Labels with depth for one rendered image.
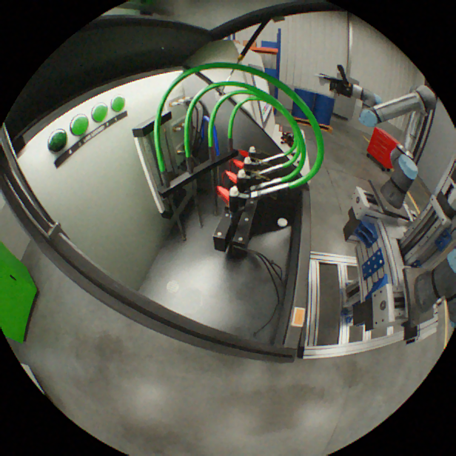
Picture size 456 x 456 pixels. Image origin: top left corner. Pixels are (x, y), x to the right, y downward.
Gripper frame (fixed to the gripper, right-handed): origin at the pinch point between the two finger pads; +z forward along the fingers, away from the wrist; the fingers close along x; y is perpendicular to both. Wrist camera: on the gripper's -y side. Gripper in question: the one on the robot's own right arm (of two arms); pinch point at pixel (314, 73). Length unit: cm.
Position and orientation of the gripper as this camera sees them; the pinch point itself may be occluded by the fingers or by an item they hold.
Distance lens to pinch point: 100.9
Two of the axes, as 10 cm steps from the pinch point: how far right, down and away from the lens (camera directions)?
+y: 1.0, 5.2, 8.5
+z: -8.0, -4.7, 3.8
